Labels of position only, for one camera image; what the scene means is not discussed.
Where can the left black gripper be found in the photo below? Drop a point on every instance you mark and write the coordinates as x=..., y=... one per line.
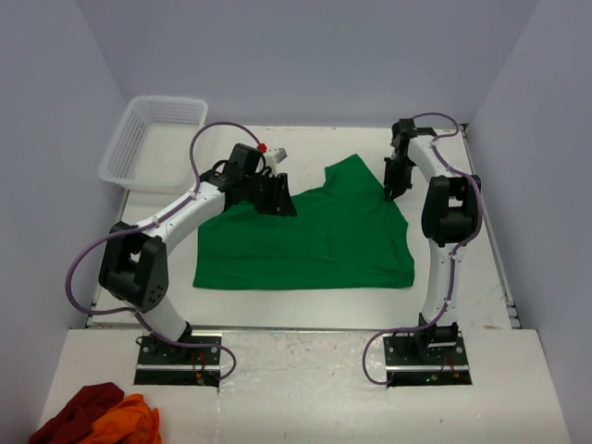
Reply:
x=279, y=202

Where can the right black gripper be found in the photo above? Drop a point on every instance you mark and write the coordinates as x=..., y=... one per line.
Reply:
x=393, y=186

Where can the green t shirt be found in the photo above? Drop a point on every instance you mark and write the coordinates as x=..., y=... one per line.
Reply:
x=345, y=236

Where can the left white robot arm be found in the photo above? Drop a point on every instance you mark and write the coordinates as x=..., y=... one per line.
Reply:
x=135, y=263

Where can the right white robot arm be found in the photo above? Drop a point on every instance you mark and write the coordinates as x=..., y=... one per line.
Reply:
x=452, y=217

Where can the white plastic basket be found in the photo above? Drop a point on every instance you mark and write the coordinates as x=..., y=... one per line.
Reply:
x=149, y=151

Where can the orange t shirt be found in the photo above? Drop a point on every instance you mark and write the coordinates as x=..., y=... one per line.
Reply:
x=131, y=421

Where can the dark red t shirt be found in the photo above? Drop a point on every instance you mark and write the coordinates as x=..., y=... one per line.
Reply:
x=75, y=421

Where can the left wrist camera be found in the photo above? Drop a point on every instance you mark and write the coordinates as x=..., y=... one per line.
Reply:
x=276, y=155

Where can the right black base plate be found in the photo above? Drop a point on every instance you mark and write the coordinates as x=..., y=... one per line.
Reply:
x=410, y=363

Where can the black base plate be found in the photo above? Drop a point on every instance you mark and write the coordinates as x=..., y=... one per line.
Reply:
x=410, y=363
x=161, y=364

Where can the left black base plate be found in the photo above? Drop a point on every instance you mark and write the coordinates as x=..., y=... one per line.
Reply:
x=161, y=364

